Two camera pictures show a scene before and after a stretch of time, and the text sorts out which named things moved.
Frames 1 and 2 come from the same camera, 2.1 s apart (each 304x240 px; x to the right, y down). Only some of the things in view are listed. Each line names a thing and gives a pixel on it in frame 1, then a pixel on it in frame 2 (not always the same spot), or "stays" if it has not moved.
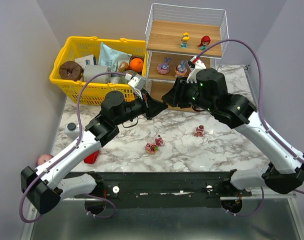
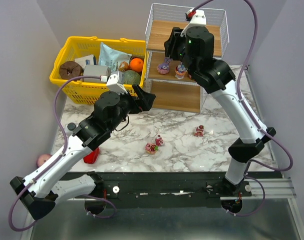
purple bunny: [181, 69] stays
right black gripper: [179, 90] to [172, 43]
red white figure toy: [200, 130] stays
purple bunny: [163, 68] stays
